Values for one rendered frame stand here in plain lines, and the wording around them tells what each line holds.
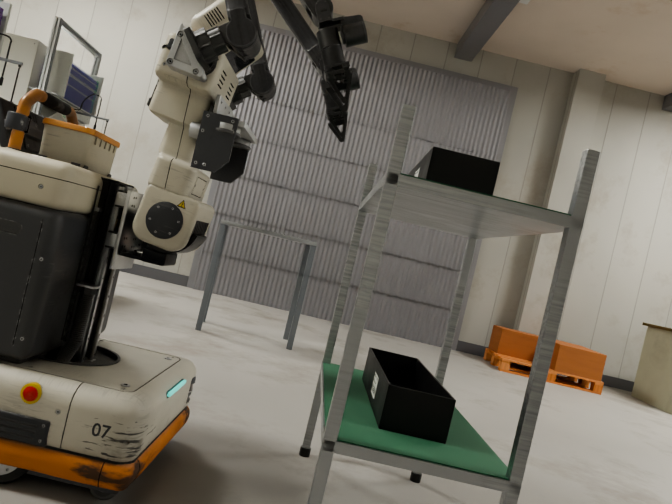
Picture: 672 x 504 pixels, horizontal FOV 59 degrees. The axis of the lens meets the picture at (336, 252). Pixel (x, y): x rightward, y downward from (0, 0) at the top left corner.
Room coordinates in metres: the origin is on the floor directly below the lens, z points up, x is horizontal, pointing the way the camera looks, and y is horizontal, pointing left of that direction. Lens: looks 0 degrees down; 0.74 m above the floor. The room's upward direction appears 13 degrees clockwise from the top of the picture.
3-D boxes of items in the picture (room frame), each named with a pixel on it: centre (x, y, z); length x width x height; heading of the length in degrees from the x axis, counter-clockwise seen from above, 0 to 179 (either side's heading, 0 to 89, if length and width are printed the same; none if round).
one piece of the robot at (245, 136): (1.76, 0.40, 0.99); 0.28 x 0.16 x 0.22; 0
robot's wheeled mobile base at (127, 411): (1.76, 0.69, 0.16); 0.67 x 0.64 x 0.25; 90
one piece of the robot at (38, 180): (1.76, 0.79, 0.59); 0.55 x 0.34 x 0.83; 0
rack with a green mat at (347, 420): (1.75, -0.28, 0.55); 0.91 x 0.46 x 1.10; 2
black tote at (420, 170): (1.76, -0.26, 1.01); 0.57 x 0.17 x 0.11; 0
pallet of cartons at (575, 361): (6.26, -2.38, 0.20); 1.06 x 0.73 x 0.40; 92
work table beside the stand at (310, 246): (4.45, 0.53, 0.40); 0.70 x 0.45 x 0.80; 98
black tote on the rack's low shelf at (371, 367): (1.75, -0.28, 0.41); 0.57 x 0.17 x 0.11; 2
